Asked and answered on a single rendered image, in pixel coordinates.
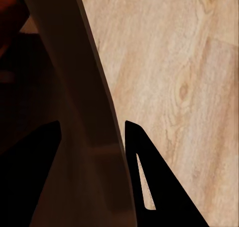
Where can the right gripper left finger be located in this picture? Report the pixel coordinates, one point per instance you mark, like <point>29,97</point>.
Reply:
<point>24,168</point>

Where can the trash can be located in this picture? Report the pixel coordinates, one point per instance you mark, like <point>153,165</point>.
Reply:
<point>52,71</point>

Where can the can of soda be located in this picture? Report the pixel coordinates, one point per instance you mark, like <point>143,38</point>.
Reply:
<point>13,16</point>

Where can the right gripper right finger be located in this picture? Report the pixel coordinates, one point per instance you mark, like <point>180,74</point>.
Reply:
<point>174,208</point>

